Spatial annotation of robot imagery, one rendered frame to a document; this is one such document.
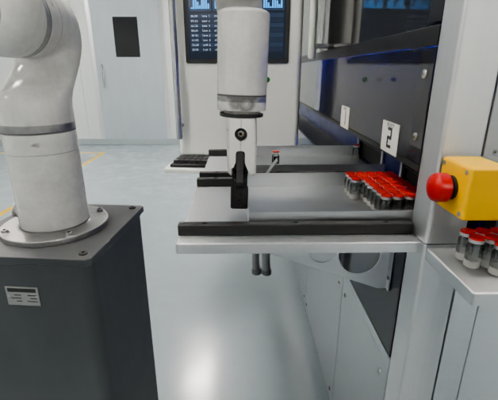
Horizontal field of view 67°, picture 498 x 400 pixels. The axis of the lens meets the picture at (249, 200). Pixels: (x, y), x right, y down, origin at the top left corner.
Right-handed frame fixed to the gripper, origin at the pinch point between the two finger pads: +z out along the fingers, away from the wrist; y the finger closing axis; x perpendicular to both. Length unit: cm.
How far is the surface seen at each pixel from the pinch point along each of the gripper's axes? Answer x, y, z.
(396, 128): -29.1, 4.3, -13.0
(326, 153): -28, 54, 2
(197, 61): 18, 90, -25
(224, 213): 2.9, 2.3, 4.3
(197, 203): 8.7, 8.4, 4.5
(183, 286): 30, 118, 93
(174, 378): 24, 51, 93
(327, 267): -17.7, -1.2, 13.8
